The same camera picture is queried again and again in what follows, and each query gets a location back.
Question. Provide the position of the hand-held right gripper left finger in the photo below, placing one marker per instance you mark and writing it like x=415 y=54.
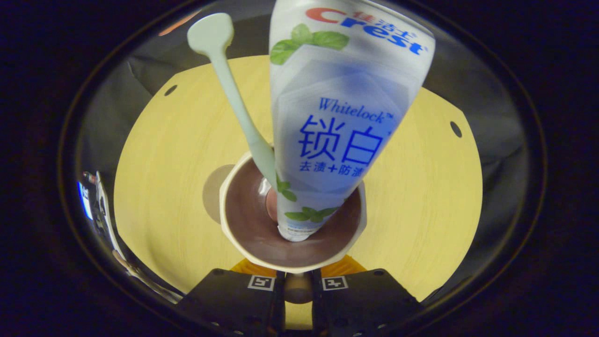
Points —
x=234 y=299

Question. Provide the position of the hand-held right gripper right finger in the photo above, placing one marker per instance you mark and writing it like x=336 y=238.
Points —
x=360 y=299

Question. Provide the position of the round brown coaster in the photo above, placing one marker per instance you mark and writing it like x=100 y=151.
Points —
x=213 y=192

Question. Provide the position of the pale green toothbrush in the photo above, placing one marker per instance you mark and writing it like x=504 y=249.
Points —
x=234 y=93

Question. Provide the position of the white toothpaste tube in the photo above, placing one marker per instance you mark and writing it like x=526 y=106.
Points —
x=337 y=93

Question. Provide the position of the lit monitor screen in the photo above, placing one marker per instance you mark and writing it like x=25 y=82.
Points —
x=85 y=201

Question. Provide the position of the black backdrop cloth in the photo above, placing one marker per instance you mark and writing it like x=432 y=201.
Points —
x=496 y=154

